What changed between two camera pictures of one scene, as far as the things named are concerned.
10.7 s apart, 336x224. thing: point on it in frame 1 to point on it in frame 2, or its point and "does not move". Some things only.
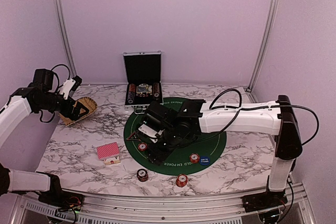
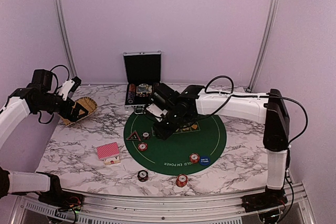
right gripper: x=157 y=156 to x=164 y=134
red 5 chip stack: x=181 y=180 does not move
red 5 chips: x=194 y=158 does not move
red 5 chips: x=142 y=146 does not move
